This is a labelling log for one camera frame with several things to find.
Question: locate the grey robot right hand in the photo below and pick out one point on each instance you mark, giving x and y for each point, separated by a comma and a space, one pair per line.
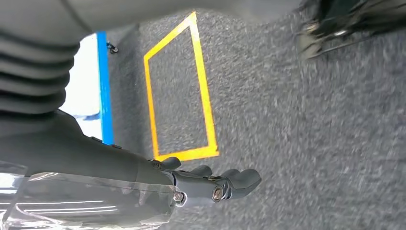
79, 165

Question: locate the black metal frame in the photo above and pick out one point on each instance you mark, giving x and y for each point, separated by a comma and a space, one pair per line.
342, 16

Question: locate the blue wheeled shelf rack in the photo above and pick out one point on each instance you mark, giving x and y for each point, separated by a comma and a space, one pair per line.
105, 95

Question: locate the yellow floor tape square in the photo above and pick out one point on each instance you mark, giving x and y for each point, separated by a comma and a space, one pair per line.
206, 95

